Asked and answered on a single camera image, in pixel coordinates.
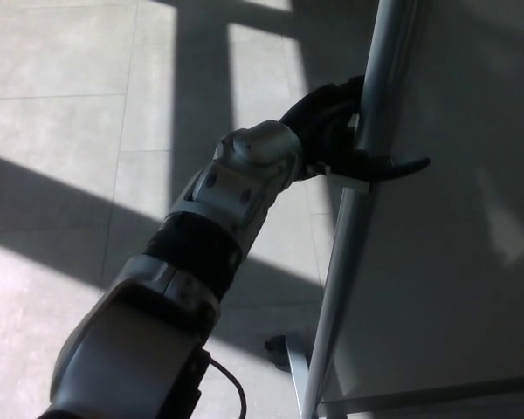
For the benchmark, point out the grey whiteboard stand leg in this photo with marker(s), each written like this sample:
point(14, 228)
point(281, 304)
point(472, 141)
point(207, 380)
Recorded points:
point(298, 366)

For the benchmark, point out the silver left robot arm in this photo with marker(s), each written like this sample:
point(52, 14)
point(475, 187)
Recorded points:
point(209, 192)

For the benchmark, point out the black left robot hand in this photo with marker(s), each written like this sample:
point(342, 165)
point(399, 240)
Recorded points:
point(321, 126)

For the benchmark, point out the black caster wheel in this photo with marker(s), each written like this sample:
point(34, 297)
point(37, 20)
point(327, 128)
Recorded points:
point(277, 351)

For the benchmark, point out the white whiteboard with grey frame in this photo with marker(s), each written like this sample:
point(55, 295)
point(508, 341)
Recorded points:
point(441, 262)

